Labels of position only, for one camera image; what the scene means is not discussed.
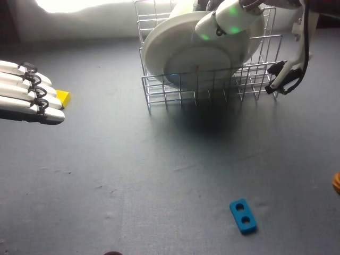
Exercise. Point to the dark brown round object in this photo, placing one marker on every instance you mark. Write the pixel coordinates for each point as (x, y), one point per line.
(114, 253)

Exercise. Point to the yellow rectangular block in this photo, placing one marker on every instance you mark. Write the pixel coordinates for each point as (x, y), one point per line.
(66, 98)

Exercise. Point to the orange ridged object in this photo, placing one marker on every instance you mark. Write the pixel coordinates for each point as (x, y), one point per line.
(337, 183)

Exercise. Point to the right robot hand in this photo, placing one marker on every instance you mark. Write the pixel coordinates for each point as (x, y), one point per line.
(231, 18)

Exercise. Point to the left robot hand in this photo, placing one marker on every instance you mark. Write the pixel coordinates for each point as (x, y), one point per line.
(24, 103)

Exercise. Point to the blue block with two holes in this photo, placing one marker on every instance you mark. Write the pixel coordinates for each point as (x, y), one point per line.
(243, 216)

